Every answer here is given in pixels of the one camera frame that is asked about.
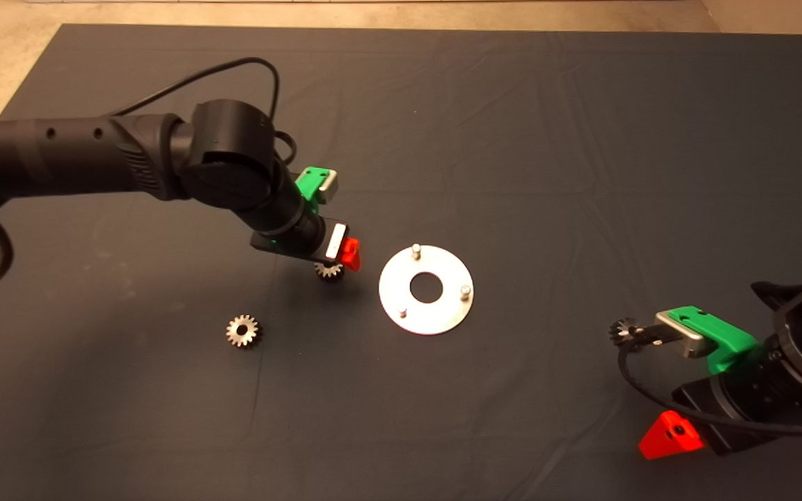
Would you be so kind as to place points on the dark grey table cloth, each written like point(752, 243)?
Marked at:
point(512, 139)

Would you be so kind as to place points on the round metal carrier plate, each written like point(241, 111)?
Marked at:
point(436, 316)

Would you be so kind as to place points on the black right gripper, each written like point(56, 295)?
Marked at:
point(749, 396)

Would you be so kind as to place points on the green right camera mount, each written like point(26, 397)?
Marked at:
point(721, 334)

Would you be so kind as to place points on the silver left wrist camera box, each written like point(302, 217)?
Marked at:
point(330, 186)

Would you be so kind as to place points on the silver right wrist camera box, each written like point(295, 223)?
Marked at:
point(679, 335)

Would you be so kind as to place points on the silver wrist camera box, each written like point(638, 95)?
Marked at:
point(330, 186)
point(679, 335)

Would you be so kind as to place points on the dark gear right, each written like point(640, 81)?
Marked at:
point(618, 327)

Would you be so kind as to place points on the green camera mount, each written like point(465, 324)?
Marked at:
point(309, 182)
point(721, 334)

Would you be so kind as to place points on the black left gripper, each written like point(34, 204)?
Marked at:
point(303, 236)

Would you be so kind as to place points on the green left camera mount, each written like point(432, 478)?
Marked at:
point(309, 182)

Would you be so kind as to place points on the small steel planetary gear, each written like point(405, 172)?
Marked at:
point(234, 339)
point(328, 273)

